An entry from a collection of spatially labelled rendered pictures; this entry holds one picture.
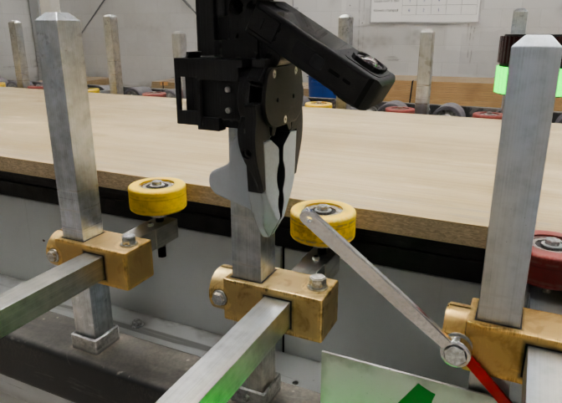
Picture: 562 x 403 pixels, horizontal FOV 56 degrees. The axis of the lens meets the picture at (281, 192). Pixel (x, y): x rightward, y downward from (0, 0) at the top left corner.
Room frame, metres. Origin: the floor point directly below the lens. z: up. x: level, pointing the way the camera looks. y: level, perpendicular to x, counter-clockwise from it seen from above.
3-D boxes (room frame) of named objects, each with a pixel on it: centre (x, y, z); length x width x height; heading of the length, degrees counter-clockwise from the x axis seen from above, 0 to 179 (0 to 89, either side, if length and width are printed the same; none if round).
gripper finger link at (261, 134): (0.41, 0.02, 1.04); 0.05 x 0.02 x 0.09; 155
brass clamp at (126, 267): (0.62, 0.24, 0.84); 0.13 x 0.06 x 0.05; 65
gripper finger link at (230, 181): (0.42, 0.03, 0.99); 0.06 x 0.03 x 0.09; 65
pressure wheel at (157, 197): (0.71, 0.17, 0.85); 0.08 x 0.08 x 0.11
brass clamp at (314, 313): (0.51, 0.01, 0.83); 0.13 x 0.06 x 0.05; 65
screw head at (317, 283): (0.49, -0.04, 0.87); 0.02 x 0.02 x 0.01
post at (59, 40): (0.63, 0.26, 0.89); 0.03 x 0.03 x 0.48; 65
